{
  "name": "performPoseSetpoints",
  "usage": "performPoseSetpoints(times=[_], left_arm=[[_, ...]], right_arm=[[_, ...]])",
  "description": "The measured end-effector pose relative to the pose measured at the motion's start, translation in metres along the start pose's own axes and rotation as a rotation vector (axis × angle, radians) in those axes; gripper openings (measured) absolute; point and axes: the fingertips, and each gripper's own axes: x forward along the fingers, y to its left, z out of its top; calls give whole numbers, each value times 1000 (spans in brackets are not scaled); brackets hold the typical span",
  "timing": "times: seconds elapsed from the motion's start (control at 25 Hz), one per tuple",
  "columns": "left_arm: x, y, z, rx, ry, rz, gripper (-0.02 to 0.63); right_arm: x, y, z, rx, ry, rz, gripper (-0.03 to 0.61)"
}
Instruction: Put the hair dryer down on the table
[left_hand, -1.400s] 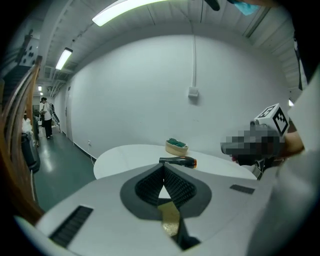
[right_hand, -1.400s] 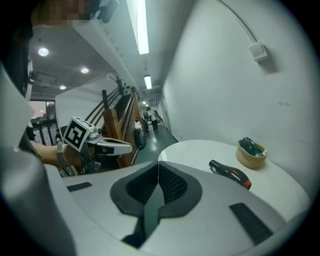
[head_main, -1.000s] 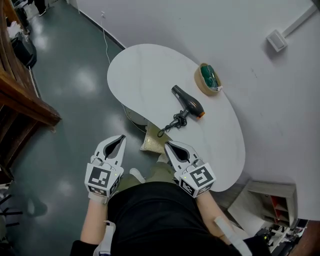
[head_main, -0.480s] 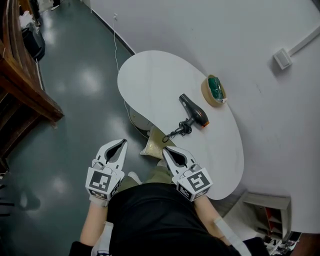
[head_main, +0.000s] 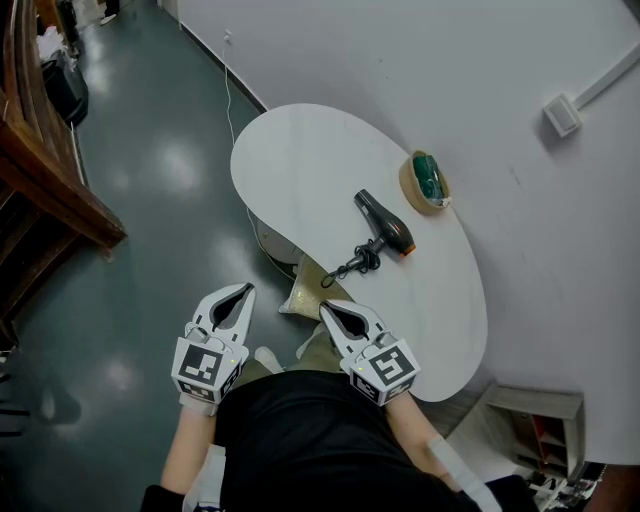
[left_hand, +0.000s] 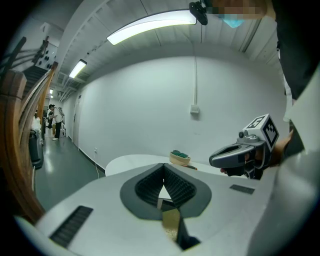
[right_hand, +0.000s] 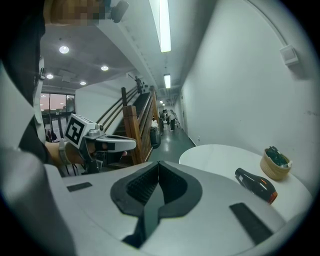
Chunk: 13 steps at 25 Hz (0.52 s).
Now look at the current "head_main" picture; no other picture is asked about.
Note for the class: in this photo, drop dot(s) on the person's right forearm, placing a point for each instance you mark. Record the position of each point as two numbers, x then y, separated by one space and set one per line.
415 435

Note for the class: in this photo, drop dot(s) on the white oval table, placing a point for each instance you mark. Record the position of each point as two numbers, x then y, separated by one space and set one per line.
310 165

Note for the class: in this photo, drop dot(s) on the dark wooden furniture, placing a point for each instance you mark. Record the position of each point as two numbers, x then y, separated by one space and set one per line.
45 165

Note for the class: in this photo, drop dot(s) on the green packet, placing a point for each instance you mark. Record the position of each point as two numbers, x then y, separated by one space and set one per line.
427 175

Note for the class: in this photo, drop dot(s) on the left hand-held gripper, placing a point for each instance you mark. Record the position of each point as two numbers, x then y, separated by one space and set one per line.
200 365

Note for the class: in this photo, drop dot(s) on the person's white shoe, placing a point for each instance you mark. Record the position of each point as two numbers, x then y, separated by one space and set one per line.
267 359

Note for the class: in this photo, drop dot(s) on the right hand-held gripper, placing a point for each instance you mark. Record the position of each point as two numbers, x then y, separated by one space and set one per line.
385 370

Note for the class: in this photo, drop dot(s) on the person's olive trousers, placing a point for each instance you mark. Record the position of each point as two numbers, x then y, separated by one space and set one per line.
320 350

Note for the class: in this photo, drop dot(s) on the grey shelf cabinet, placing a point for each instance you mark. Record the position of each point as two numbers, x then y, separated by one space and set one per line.
545 430

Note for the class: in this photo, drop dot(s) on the round beige basket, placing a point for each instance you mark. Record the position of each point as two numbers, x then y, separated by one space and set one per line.
410 190

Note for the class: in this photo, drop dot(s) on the black floor bin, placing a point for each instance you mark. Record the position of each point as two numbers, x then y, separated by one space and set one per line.
67 90

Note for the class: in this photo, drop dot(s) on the person's left forearm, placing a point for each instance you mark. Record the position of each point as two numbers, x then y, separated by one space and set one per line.
187 450

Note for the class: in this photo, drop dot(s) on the person's black shirt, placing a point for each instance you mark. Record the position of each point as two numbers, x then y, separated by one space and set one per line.
310 440

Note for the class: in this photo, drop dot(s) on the white wall plug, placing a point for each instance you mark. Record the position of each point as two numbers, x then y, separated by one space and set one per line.
228 36

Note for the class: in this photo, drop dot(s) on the white wall conduit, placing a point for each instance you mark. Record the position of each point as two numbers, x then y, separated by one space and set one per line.
607 75

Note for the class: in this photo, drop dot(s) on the black and orange hair dryer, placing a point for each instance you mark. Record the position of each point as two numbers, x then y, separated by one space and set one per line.
387 227

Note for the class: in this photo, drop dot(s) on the white wall junction box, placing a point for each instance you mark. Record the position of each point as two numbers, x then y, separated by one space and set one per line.
562 115

